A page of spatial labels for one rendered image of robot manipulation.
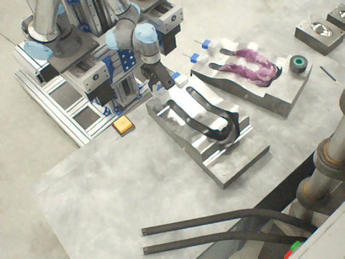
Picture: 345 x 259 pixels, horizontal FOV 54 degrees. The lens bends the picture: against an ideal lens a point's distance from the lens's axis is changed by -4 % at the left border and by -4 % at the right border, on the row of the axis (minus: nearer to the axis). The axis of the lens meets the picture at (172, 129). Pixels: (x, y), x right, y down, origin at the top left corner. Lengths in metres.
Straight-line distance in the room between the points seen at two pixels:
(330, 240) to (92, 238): 0.97
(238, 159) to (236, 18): 2.04
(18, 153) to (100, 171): 1.36
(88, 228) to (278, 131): 0.89
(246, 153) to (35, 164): 1.70
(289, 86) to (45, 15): 1.02
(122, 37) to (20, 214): 1.60
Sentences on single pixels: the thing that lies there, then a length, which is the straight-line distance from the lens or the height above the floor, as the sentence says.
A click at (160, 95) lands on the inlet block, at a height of 0.92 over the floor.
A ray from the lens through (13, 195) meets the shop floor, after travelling 2.66.
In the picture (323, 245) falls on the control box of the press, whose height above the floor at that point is 1.47.
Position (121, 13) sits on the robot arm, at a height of 1.26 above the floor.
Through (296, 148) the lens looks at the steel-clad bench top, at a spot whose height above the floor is 0.80.
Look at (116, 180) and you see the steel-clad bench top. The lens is 1.49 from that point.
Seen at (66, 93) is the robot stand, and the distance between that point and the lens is 2.67.
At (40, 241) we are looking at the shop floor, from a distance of 2.44.
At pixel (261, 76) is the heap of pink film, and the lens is 1.62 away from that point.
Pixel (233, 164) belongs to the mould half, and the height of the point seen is 0.86.
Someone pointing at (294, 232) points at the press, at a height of 0.79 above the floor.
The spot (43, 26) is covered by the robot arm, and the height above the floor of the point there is 1.32.
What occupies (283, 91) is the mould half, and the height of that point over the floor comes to 0.91.
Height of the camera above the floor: 2.11
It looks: 57 degrees down
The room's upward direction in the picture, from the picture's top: 12 degrees counter-clockwise
